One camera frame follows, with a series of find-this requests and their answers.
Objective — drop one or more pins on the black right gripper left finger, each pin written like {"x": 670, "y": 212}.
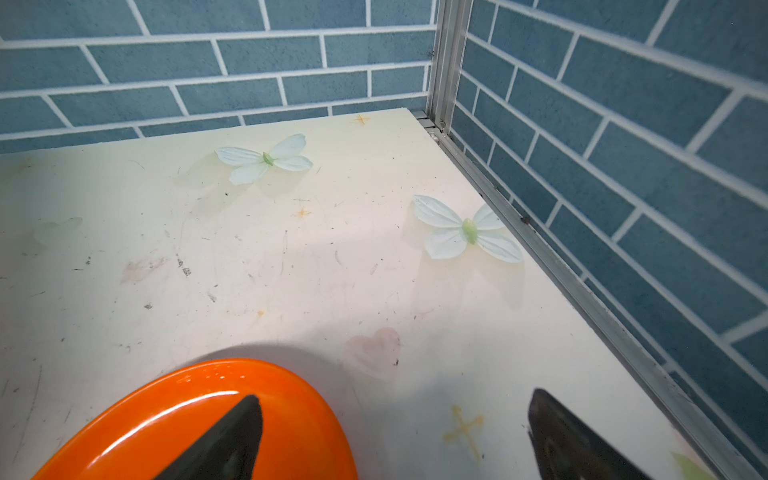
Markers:
{"x": 228, "y": 450}

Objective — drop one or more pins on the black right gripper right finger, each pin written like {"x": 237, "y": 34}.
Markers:
{"x": 566, "y": 448}

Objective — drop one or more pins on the orange plate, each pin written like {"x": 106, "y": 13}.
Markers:
{"x": 142, "y": 434}

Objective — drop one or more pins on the aluminium frame rail right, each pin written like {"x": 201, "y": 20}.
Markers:
{"x": 626, "y": 142}

